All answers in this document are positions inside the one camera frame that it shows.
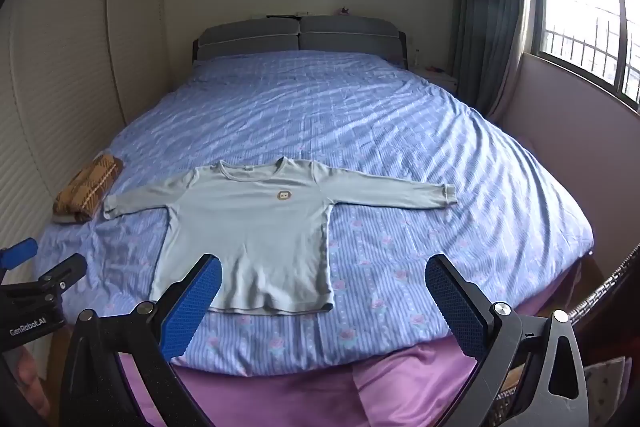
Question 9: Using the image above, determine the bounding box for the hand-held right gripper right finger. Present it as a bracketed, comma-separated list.
[424, 253, 590, 427]

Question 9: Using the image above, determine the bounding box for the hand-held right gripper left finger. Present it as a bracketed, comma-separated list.
[60, 253, 223, 427]

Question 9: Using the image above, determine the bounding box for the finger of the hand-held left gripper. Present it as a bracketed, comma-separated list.
[0, 238, 39, 275]
[27, 253, 87, 305]

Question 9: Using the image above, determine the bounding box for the pale green long-sleeve shirt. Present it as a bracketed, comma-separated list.
[102, 157, 457, 315]

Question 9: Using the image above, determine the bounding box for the person's left hand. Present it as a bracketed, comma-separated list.
[15, 351, 52, 427]

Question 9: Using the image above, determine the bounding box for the brown plaid folded garment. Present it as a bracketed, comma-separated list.
[52, 154, 124, 224]

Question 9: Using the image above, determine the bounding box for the purple bed sheet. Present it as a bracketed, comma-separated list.
[117, 267, 581, 427]

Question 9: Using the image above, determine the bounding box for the dark wicker chair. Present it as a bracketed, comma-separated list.
[565, 244, 640, 323]

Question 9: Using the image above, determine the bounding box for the pale patterned cloth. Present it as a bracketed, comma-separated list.
[584, 356, 633, 413]

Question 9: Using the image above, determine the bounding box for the cream louvered wardrobe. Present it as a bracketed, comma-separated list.
[0, 0, 173, 228]

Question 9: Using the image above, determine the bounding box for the blue floral bed sheet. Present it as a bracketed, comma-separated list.
[37, 49, 596, 378]

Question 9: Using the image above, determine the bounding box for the white nightstand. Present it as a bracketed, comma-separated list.
[411, 66, 458, 96]

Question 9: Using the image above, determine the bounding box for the grey padded bed headboard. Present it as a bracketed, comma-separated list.
[191, 15, 412, 70]

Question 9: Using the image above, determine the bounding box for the grey-green curtain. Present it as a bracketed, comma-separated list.
[450, 0, 533, 118]

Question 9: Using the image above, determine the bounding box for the barred window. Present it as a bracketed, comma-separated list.
[522, 0, 640, 115]

